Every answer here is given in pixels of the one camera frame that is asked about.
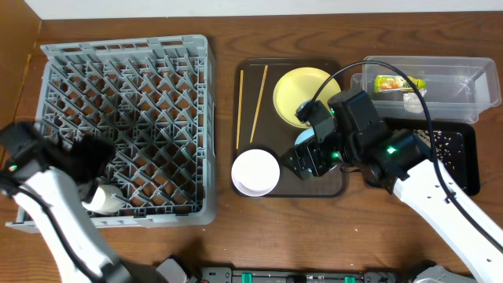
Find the white cup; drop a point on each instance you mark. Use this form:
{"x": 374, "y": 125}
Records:
{"x": 104, "y": 200}

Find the light blue bowl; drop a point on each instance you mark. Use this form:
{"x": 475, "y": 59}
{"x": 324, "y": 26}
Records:
{"x": 303, "y": 137}

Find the black waste tray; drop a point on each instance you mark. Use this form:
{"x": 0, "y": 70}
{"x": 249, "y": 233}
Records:
{"x": 389, "y": 148}

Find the grey plastic dish rack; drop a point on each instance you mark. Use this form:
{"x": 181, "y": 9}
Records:
{"x": 155, "y": 99}

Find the clear plastic bin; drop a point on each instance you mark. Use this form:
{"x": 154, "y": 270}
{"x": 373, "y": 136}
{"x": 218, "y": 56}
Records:
{"x": 458, "y": 88}

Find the white tissue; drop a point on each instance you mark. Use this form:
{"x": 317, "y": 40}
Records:
{"x": 412, "y": 103}

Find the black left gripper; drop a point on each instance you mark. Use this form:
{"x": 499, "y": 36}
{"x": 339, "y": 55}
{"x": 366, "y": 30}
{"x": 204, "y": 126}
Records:
{"x": 93, "y": 158}

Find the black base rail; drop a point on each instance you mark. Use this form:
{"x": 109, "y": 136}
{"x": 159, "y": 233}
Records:
{"x": 173, "y": 270}

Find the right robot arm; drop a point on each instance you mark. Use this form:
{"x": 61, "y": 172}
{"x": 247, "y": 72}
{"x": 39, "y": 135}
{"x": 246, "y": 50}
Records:
{"x": 458, "y": 220}

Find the dark brown serving tray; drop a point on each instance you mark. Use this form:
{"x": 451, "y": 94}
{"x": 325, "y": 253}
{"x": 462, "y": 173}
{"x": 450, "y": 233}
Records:
{"x": 272, "y": 133}

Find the rice food scraps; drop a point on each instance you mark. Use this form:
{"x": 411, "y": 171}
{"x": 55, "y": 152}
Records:
{"x": 450, "y": 151}

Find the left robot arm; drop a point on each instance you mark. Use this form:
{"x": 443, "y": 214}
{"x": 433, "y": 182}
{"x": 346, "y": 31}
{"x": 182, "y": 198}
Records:
{"x": 50, "y": 183}

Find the green orange snack wrapper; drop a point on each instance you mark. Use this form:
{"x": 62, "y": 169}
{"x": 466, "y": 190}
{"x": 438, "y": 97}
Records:
{"x": 386, "y": 83}

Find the pink white bowl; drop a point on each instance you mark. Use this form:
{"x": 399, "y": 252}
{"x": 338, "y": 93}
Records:
{"x": 255, "y": 173}

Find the yellow round plate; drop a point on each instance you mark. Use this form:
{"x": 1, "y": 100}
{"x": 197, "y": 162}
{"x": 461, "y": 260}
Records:
{"x": 294, "y": 89}

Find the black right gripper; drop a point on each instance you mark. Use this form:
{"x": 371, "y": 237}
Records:
{"x": 305, "y": 162}

